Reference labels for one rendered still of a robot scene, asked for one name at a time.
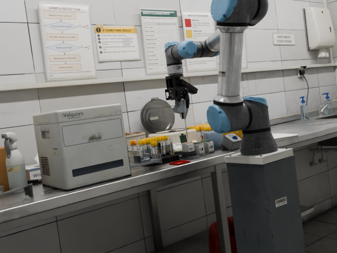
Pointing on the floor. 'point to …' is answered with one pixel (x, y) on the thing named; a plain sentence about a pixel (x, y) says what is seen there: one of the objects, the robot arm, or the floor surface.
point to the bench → (190, 244)
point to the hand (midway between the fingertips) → (184, 116)
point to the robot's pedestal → (266, 207)
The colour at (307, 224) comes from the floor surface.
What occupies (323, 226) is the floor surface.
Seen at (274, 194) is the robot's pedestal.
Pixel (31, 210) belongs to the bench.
